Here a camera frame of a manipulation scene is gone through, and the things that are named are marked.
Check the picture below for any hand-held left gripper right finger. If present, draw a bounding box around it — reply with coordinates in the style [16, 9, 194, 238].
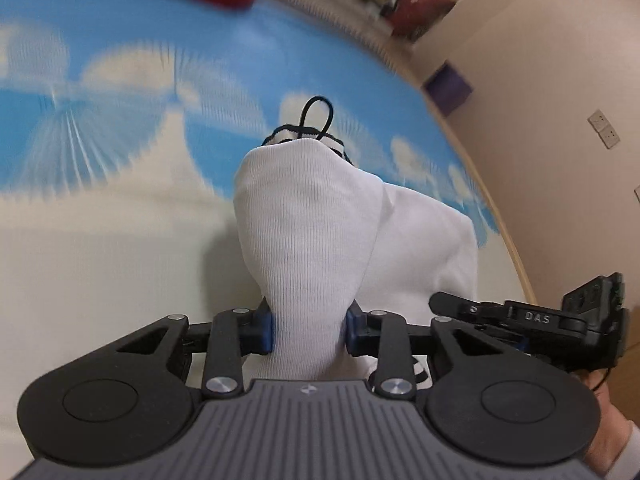
[345, 300, 506, 401]

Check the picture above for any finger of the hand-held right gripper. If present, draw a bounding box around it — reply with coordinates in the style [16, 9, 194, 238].
[492, 332, 581, 372]
[428, 291, 589, 345]

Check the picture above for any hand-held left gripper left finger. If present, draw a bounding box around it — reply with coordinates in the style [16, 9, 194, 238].
[114, 296, 275, 401]

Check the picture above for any white sock with black trim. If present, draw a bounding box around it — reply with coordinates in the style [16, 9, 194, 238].
[232, 96, 480, 395]

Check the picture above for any person's right forearm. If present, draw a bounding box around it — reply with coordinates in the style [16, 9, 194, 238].
[601, 421, 640, 480]

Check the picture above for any person's right hand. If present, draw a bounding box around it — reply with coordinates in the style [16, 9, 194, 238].
[582, 384, 637, 476]

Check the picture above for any purple box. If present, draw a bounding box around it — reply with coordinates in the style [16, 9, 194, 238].
[422, 62, 474, 118]

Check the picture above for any blue printed bedsheet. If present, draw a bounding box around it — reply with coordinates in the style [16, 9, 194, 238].
[0, 0, 501, 480]

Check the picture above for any dark red bag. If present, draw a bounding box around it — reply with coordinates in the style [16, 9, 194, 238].
[389, 0, 457, 42]

